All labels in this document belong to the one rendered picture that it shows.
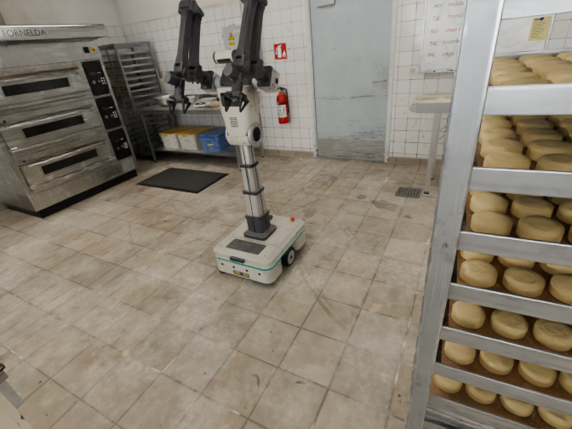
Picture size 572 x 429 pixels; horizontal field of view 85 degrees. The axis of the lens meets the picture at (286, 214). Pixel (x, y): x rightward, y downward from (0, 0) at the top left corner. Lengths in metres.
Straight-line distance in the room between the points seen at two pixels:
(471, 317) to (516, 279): 0.10
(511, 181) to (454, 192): 0.07
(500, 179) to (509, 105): 0.08
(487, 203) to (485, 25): 0.28
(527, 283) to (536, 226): 0.09
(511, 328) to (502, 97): 0.37
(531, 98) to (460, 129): 0.07
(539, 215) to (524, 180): 0.12
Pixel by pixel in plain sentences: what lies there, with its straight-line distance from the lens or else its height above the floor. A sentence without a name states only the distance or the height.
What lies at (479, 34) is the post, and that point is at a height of 1.57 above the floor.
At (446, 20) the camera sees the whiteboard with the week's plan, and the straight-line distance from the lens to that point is 4.20.
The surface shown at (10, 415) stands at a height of 0.74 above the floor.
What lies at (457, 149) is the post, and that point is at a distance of 0.40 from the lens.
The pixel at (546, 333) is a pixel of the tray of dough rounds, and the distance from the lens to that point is 0.65.
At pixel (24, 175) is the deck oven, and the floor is 0.56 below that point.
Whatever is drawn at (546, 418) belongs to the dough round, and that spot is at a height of 0.96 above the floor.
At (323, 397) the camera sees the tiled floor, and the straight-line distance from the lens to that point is 1.84.
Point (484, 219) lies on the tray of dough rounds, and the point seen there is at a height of 1.33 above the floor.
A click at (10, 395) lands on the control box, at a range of 1.33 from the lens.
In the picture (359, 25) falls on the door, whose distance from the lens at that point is 4.41.
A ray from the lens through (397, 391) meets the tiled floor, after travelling 1.89.
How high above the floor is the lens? 1.58
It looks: 29 degrees down
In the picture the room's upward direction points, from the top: 7 degrees counter-clockwise
